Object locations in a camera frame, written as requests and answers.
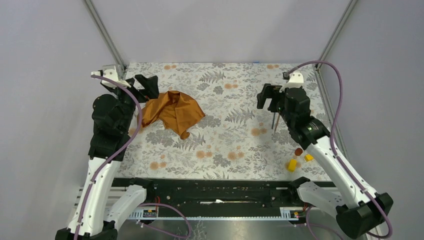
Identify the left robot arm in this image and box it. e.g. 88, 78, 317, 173
55, 74, 159, 240

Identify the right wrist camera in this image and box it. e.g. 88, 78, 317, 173
279, 71, 304, 93

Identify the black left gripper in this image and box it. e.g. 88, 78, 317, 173
109, 73, 160, 131

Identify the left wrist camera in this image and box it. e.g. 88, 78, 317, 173
91, 64, 130, 87

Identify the small yellow toy block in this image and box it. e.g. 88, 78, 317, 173
304, 154, 314, 162

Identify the dark metal utensil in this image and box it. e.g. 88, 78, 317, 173
271, 112, 276, 129

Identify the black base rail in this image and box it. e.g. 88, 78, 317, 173
112, 177, 308, 219

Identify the floral tablecloth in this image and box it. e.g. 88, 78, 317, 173
117, 62, 329, 181

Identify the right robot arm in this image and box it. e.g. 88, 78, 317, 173
256, 83, 394, 239

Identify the orange cloth napkin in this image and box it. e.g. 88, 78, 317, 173
137, 90, 206, 140

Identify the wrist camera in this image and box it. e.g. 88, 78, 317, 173
91, 64, 130, 87
279, 71, 304, 93

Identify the brown round disc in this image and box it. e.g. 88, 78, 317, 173
294, 148, 303, 157

